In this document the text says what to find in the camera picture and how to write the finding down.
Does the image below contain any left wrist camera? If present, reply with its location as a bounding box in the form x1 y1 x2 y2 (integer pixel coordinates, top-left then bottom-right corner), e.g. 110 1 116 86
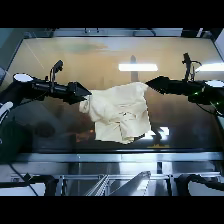
49 59 64 94

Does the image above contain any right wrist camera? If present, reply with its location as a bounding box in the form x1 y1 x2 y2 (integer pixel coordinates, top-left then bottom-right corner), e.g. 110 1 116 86
181 52 203 82

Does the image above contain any black cable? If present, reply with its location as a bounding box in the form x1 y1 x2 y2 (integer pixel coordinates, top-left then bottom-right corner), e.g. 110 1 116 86
8 162 39 197

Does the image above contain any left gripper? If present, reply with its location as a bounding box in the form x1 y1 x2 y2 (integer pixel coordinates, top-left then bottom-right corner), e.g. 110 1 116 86
66 81 93 106

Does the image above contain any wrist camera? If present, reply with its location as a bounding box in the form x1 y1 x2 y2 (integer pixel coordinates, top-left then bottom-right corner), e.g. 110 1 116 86
181 52 203 82
49 59 64 94

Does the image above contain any cream shirt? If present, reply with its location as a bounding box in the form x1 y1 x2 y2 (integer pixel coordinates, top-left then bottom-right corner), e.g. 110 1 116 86
78 81 152 145

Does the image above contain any silver frame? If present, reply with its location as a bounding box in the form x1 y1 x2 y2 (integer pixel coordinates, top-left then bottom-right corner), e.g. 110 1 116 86
0 152 224 197

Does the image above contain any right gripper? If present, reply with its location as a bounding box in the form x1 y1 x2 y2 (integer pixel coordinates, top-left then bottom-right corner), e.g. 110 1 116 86
145 75 177 96

